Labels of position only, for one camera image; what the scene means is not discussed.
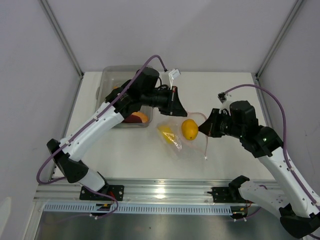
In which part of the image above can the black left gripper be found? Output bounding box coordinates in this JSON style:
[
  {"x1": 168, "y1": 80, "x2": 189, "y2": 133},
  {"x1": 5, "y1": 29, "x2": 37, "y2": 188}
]
[{"x1": 141, "y1": 86, "x2": 188, "y2": 118}]

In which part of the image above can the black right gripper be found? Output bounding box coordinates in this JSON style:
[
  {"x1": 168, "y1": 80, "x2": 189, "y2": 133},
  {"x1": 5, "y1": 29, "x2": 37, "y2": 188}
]
[{"x1": 197, "y1": 108, "x2": 245, "y2": 140}]

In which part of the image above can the orange yellow potato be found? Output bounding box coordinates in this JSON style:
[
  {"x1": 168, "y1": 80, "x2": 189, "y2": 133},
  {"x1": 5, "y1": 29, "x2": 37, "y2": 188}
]
[{"x1": 181, "y1": 118, "x2": 199, "y2": 141}]

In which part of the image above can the clear zip top bag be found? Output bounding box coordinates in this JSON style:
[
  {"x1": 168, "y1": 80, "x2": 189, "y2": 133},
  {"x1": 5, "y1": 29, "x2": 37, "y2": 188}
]
[{"x1": 156, "y1": 112, "x2": 208, "y2": 161}]

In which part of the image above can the yellow lemon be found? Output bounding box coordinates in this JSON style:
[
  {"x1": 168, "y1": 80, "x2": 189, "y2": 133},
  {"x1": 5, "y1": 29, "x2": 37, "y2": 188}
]
[{"x1": 157, "y1": 125, "x2": 178, "y2": 145}]

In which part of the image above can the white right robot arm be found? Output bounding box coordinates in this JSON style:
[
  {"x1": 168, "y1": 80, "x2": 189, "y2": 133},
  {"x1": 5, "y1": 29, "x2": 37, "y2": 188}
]
[{"x1": 198, "y1": 100, "x2": 320, "y2": 239}]

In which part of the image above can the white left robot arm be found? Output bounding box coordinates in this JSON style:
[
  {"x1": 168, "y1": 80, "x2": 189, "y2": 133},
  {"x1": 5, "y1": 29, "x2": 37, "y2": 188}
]
[{"x1": 46, "y1": 67, "x2": 188, "y2": 200}]

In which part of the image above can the clear plastic food bin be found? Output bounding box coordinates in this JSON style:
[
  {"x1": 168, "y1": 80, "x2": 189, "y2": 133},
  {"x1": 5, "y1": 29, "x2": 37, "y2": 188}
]
[{"x1": 94, "y1": 65, "x2": 154, "y2": 129}]

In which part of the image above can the red yellow mango slice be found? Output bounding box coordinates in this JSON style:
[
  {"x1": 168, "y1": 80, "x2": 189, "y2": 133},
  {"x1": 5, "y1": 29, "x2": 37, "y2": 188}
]
[{"x1": 123, "y1": 112, "x2": 149, "y2": 124}]

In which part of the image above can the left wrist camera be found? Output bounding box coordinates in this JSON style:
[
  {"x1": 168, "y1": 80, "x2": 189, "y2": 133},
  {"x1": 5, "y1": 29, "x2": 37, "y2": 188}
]
[{"x1": 161, "y1": 68, "x2": 181, "y2": 89}]

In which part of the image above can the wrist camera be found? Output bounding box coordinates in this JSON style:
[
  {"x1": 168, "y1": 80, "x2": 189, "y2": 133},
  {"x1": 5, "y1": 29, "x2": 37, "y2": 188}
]
[
  {"x1": 218, "y1": 92, "x2": 232, "y2": 111},
  {"x1": 161, "y1": 68, "x2": 181, "y2": 89}
]

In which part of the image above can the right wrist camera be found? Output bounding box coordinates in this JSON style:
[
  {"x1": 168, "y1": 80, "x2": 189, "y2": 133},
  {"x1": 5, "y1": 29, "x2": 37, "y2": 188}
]
[{"x1": 218, "y1": 92, "x2": 232, "y2": 111}]

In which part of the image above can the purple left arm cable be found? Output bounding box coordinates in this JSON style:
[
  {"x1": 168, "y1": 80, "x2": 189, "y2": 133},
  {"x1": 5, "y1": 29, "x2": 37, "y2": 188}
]
[{"x1": 36, "y1": 54, "x2": 169, "y2": 221}]

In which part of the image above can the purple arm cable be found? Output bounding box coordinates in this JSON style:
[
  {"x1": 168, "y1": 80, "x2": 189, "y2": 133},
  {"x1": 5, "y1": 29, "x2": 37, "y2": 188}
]
[
  {"x1": 36, "y1": 54, "x2": 169, "y2": 221},
  {"x1": 223, "y1": 83, "x2": 320, "y2": 240}
]

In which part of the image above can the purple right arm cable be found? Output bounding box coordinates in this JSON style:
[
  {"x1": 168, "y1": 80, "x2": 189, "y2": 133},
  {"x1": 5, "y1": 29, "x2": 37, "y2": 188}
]
[{"x1": 223, "y1": 83, "x2": 320, "y2": 240}]

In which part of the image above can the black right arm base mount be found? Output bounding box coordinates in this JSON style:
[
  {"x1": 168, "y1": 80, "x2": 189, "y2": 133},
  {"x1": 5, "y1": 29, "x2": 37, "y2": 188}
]
[{"x1": 207, "y1": 175, "x2": 250, "y2": 204}]

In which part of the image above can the aluminium table edge rail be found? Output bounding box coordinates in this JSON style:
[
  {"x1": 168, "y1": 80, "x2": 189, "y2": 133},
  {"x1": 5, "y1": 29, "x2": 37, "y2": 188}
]
[{"x1": 33, "y1": 178, "x2": 283, "y2": 203}]

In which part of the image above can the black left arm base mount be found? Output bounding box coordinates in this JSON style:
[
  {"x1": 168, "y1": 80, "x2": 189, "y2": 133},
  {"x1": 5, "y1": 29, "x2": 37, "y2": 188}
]
[{"x1": 79, "y1": 185, "x2": 125, "y2": 202}]

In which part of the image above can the white slotted cable duct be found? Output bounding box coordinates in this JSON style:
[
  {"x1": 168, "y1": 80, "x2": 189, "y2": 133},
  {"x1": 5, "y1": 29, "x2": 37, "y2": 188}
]
[{"x1": 43, "y1": 202, "x2": 233, "y2": 216}]

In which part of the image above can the left corner aluminium post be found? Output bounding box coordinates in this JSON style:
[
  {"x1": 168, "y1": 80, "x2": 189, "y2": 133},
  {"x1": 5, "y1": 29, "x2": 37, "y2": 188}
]
[{"x1": 38, "y1": 0, "x2": 84, "y2": 78}]

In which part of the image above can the corner aluminium post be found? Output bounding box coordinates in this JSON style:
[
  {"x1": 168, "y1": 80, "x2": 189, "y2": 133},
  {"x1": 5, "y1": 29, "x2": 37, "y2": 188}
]
[
  {"x1": 255, "y1": 0, "x2": 307, "y2": 81},
  {"x1": 38, "y1": 0, "x2": 84, "y2": 78}
]

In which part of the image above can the right corner aluminium post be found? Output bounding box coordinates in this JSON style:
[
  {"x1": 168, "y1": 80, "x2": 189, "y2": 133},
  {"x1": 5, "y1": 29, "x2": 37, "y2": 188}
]
[{"x1": 255, "y1": 0, "x2": 307, "y2": 81}]

